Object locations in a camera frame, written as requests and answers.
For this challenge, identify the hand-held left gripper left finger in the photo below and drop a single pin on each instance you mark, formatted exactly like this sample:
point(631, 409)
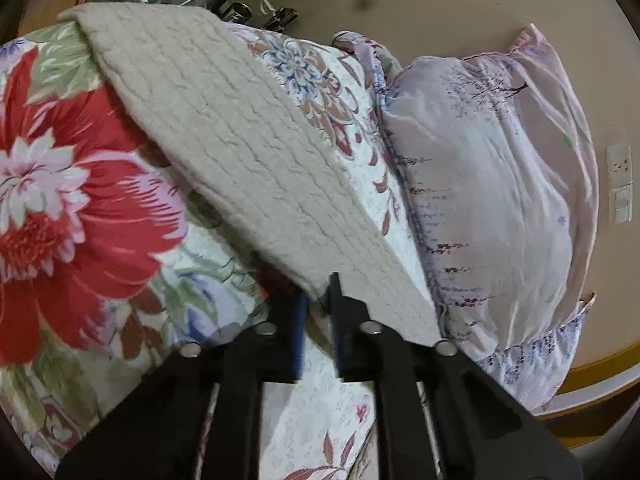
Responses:
point(300, 332)

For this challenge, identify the white floral bedsheet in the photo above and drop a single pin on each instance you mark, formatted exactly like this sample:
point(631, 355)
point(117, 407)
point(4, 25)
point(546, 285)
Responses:
point(320, 85)

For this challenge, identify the white wall socket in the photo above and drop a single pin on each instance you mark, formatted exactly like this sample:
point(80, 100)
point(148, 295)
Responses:
point(620, 165)

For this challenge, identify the pink lavender print pillow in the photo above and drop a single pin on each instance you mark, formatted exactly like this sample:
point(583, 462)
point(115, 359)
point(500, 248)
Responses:
point(490, 185)
point(530, 360)

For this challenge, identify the white light switch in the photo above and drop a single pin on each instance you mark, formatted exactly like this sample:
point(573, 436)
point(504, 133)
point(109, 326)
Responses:
point(623, 205)

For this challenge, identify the wooden bed frame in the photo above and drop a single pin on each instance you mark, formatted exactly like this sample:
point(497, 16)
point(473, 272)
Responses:
point(600, 375)

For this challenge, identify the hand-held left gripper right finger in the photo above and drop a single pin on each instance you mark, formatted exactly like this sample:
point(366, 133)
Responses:
point(339, 340)

